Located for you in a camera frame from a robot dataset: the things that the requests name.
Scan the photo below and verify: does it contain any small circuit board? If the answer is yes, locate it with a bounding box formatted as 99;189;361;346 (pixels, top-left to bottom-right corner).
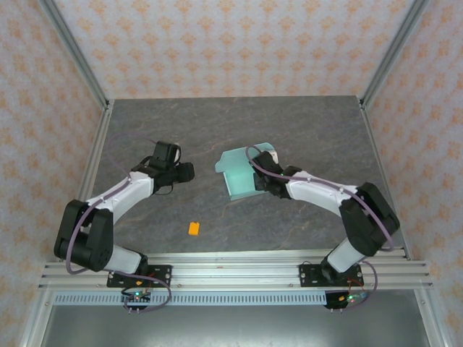
338;292;368;304
121;291;153;304

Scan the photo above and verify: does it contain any short purple cable loop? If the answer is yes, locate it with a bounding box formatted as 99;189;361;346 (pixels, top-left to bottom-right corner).
122;276;171;314
331;260;381;312

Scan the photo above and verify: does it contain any grey slotted cable duct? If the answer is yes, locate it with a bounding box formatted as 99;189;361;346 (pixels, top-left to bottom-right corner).
54;291;328;307

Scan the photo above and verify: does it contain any grey metal sheet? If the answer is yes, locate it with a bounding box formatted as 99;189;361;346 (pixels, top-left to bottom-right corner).
39;305;435;347

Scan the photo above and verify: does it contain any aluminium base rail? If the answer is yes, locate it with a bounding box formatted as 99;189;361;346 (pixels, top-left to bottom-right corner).
38;252;433;290

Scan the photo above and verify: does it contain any aluminium corner post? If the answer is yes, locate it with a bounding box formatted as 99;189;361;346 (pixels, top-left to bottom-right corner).
38;0;111;110
360;0;431;109

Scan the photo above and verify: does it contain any mint green paper box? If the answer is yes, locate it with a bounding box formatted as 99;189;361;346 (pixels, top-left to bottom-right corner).
214;142;276;202

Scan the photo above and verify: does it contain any aluminium side rail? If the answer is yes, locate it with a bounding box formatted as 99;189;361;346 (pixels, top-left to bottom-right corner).
360;100;412;261
57;108;115;261

